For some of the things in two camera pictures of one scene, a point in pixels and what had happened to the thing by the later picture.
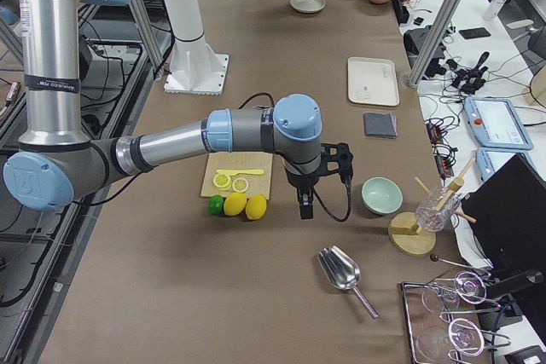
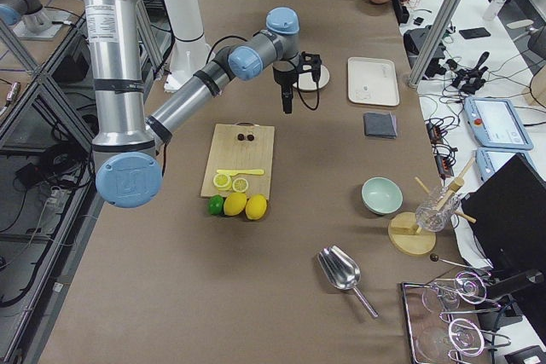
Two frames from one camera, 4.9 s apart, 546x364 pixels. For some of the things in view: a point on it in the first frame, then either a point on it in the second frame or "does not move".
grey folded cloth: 380,124 does not move
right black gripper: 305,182 -> 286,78
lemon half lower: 222,182 does not move
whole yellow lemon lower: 235,203 does not move
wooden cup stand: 405,234 does not move
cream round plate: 302,2 -> 306,82
